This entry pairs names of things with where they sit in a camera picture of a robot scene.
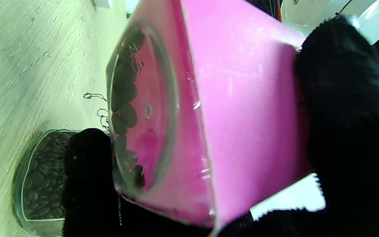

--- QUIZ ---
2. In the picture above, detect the pink square coffee jar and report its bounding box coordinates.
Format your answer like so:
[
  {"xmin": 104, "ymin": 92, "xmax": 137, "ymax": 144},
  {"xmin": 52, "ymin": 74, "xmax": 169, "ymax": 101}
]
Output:
[{"xmin": 106, "ymin": 0, "xmax": 312, "ymax": 237}]

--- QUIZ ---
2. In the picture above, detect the white sheer curtain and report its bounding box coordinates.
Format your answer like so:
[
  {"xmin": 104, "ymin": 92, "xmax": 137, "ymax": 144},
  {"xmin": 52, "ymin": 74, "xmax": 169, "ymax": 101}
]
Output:
[{"xmin": 250, "ymin": 173, "xmax": 327, "ymax": 221}]

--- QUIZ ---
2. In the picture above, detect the glass jar of coffee beans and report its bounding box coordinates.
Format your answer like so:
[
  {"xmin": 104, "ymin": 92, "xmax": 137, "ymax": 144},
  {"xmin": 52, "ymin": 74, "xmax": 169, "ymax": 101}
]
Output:
[{"xmin": 11, "ymin": 129, "xmax": 80, "ymax": 237}]

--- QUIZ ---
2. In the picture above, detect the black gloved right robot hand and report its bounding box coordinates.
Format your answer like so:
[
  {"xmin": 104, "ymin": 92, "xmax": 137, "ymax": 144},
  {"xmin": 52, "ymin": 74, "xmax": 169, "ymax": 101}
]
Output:
[{"xmin": 61, "ymin": 15, "xmax": 379, "ymax": 237}]

